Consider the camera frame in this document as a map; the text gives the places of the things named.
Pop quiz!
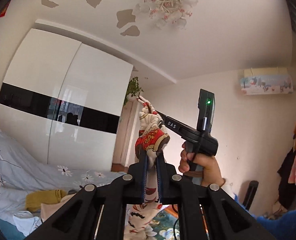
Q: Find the cream cartoon print garment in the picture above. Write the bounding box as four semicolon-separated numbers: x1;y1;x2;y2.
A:
124;96;170;239

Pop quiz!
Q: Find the blue fuzzy sleeve forearm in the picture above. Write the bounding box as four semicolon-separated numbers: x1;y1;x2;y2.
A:
220;178;296;240

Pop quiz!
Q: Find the person's right hand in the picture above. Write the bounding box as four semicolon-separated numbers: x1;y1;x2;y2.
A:
178;143;226;187

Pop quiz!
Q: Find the black chair back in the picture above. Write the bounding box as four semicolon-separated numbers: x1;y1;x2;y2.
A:
242;180;259;211

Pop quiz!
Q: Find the beige fuzzy sweater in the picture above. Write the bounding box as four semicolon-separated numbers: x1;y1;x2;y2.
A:
41;194;75;222

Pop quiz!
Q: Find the wooden door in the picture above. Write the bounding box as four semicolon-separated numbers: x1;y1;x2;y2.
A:
111;100;136;172

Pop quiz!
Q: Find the olive yellow garment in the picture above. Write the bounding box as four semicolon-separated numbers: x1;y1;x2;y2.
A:
25;190;67;212

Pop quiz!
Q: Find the light blue cloth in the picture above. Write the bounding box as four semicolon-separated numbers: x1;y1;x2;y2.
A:
12;211;42;237

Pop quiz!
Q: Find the hanging green plant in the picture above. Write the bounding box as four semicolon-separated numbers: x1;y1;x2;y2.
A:
123;76;144;105

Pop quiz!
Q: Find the light blue floral quilt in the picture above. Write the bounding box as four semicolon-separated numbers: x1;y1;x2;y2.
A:
0;129;121;225

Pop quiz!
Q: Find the white black glossy wardrobe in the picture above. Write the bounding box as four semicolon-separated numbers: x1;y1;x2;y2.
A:
0;29;132;171

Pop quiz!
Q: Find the floral ceiling lamp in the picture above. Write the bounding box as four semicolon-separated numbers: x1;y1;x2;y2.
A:
133;0;198;30

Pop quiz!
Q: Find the covered wall air conditioner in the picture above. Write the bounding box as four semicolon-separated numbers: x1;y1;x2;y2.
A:
240;67;293;95

